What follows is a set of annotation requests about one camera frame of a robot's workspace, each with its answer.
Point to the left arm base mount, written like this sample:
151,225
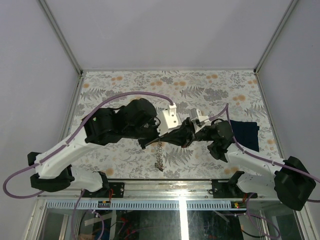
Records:
116,190

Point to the dark blue cloth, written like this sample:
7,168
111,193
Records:
246,134

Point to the aluminium front rail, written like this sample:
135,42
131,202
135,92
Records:
191,189

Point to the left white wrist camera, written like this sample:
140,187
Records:
169,120

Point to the floral table mat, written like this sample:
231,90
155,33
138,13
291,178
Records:
208,91

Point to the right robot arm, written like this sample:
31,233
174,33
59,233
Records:
286,179

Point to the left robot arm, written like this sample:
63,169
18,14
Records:
54,170

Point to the slotted cable duct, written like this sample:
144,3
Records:
216,205

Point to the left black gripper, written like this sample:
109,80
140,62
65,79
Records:
145,142

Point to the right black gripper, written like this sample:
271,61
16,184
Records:
183,136

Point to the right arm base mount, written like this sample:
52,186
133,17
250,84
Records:
224,189

